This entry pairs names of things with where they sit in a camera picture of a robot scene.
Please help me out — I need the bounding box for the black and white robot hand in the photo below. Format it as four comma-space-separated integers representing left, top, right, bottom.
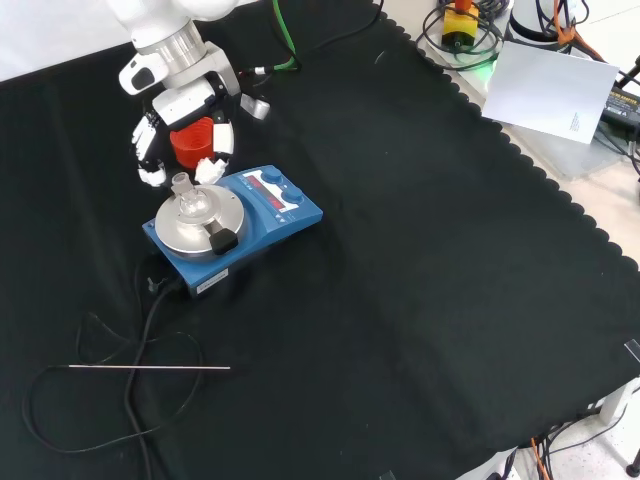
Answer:
130, 79, 236, 188

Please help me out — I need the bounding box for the clear glass round-bottom flask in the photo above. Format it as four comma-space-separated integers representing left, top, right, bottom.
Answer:
171, 173, 209, 221

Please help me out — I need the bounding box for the red ribbed flask stand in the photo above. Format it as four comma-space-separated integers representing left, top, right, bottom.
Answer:
168, 116, 215, 169

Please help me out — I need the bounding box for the blue heater with steel plate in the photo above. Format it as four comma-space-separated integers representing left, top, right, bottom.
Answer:
141, 164, 324, 300

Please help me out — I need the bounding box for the black bench cloth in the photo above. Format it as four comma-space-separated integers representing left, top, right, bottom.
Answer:
0, 0, 640, 480

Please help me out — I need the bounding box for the steel temperature probe rod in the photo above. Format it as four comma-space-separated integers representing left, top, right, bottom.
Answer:
68, 364, 232, 372

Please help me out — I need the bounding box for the yellow stop button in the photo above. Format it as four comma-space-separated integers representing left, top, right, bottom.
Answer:
442, 0, 481, 51

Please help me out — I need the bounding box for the white cylindrical base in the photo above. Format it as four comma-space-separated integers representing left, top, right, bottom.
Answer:
507, 0, 591, 51

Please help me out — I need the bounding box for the pale board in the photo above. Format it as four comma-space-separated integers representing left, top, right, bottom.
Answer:
482, 40, 621, 146

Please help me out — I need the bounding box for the black power adapter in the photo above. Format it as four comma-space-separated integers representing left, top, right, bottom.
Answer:
599, 84, 640, 134

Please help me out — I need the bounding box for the white table leg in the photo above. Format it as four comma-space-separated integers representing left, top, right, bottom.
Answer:
599, 377, 640, 426

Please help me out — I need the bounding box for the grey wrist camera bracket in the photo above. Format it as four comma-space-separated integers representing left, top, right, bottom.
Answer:
204, 42, 272, 121

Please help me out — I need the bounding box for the green cable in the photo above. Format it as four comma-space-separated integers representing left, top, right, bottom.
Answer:
252, 0, 304, 76

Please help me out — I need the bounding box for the thick black power cable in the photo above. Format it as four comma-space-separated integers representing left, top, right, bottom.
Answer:
124, 277, 187, 480

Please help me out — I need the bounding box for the thin black probe cable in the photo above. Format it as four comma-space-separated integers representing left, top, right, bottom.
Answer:
22, 252, 206, 455

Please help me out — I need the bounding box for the orange cable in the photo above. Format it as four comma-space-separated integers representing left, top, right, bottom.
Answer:
528, 437, 552, 480
552, 0, 609, 64

